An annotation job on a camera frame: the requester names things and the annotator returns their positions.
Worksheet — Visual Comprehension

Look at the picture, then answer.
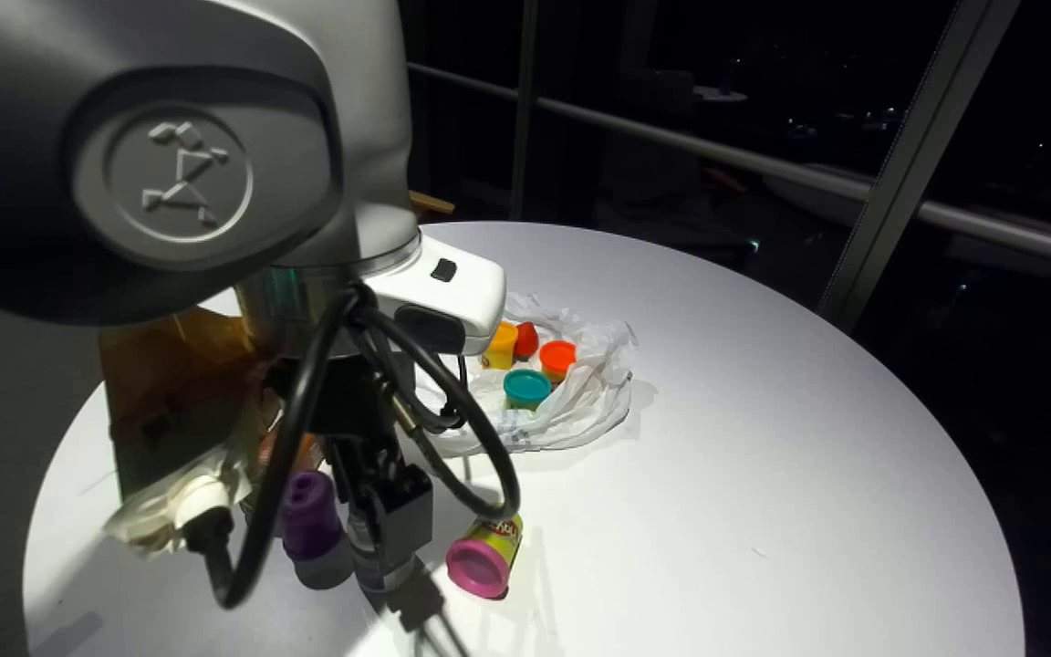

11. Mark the pink-lidded yellow Play-Doh tub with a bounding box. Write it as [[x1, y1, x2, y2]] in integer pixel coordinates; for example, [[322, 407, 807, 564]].
[[440, 511, 526, 603]]

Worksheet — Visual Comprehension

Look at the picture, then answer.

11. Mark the dark red-lidded tub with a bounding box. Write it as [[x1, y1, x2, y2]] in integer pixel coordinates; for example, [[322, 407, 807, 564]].
[[515, 316, 542, 363]]

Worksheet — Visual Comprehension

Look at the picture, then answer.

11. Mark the grey metal railing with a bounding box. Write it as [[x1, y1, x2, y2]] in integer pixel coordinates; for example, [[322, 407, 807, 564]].
[[407, 59, 1051, 276]]

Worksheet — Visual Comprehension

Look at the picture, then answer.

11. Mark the slanted grey metal pole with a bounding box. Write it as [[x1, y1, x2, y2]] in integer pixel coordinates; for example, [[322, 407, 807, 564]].
[[812, 0, 1023, 329]]

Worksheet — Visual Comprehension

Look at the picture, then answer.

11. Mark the teal-lidded tub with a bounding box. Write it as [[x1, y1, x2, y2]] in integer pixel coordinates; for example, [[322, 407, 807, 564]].
[[498, 363, 559, 411]]

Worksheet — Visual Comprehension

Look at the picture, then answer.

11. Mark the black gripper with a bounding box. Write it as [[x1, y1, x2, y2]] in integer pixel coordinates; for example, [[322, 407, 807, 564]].
[[305, 345, 453, 639]]

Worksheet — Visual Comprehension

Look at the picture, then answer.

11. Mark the orange-yellow-lidded tub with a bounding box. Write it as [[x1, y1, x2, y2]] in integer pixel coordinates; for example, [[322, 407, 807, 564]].
[[480, 316, 523, 372]]

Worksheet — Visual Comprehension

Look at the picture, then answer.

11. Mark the thin dark vertical post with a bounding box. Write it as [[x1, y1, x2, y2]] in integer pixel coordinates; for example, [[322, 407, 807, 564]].
[[509, 0, 542, 211]]

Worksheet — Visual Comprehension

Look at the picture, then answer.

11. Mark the purple-lidded container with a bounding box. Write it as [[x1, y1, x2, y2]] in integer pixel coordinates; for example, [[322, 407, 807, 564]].
[[276, 467, 360, 591]]

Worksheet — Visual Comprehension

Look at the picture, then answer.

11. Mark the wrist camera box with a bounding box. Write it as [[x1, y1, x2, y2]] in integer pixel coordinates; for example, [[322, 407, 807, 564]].
[[103, 452, 271, 557]]

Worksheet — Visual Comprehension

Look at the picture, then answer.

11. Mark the black looped cable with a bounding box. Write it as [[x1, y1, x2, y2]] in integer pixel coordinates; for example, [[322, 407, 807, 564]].
[[182, 283, 526, 612]]

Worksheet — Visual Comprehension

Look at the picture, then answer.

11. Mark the white plastic bag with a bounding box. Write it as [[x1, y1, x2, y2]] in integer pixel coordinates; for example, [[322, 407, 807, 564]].
[[407, 288, 642, 456]]

